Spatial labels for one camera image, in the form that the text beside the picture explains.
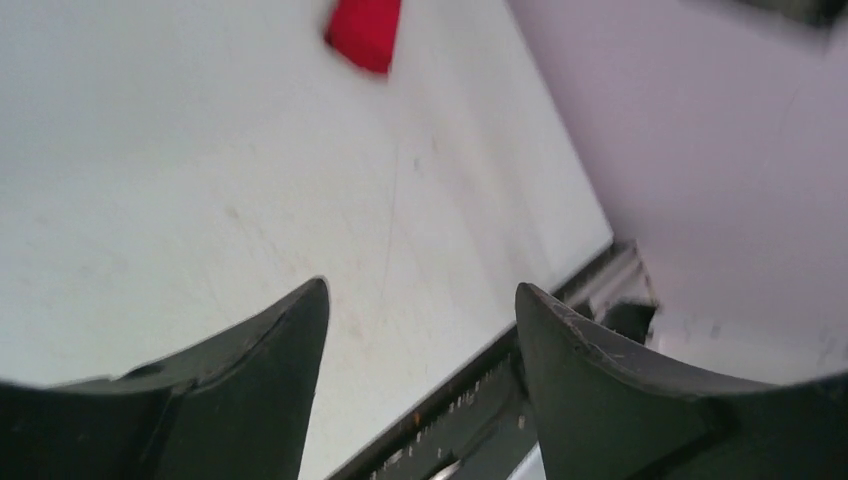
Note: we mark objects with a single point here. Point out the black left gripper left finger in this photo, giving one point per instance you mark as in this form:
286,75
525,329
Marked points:
236,405

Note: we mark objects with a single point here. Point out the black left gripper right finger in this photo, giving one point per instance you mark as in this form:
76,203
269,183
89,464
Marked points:
607,407

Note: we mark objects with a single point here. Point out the red cloth napkin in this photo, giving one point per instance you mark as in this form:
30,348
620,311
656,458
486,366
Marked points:
364,32

